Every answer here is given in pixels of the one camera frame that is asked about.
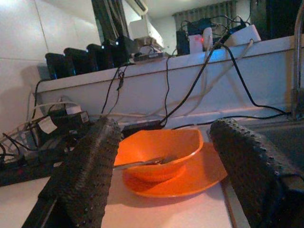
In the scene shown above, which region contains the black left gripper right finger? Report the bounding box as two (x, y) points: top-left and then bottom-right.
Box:
(209, 118), (304, 228)

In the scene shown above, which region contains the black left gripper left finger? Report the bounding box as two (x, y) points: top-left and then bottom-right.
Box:
(21, 116), (122, 228)

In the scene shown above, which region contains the orange plate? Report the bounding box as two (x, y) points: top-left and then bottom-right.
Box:
(122, 142), (228, 198)

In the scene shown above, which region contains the orange bowl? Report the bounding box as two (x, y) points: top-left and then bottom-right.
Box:
(114, 129), (204, 183)

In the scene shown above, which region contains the metal spoon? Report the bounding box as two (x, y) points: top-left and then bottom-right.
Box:
(113, 155), (178, 171)

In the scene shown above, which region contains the black adapter white label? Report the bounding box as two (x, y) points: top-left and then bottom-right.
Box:
(48, 110), (90, 129)

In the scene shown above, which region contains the black power strip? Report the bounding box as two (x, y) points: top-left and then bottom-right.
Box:
(0, 152), (62, 187)

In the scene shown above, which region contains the black power adapter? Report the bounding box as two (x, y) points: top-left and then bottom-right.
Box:
(122, 119), (162, 138)

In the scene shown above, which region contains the white raised ledge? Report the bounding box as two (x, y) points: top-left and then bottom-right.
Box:
(35, 35), (304, 119)

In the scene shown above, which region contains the chrome faucet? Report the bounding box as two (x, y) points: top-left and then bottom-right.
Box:
(291, 0), (304, 121)

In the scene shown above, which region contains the grey flat device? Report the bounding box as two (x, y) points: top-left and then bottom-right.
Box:
(133, 51), (167, 63)

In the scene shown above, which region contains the white box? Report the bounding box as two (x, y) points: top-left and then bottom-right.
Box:
(223, 23), (262, 47)

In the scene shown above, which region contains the white device red light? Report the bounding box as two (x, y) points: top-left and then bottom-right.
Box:
(189, 34), (205, 53)

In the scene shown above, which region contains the white oval plug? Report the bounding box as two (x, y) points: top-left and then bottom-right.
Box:
(201, 27), (214, 51)

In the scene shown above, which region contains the black box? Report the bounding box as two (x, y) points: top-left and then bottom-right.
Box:
(176, 30), (190, 56)

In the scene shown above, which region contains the white boxy appliance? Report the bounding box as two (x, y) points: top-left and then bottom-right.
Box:
(128, 19), (164, 47)

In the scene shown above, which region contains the grey curtain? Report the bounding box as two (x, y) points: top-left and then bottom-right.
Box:
(172, 0), (238, 27)

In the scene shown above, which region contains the white air conditioner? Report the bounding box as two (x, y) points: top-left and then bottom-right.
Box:
(124, 0), (149, 15)

